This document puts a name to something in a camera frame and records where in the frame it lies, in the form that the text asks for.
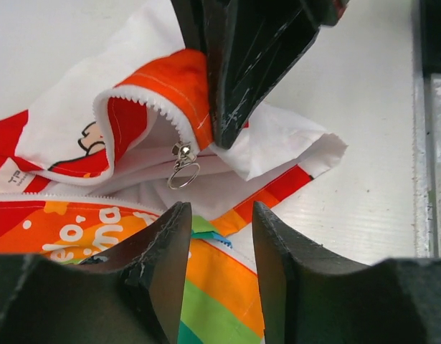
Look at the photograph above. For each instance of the white red rainbow kids jacket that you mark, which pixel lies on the white red rainbow kids jacket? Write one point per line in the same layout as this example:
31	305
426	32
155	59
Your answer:
126	134

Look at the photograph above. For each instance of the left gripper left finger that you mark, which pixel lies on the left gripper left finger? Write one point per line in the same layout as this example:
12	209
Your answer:
130	293

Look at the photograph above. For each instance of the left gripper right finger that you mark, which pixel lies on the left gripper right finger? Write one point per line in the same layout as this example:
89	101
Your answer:
310	294

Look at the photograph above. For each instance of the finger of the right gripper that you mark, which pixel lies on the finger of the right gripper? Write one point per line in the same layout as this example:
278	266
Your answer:
251	45
190	16

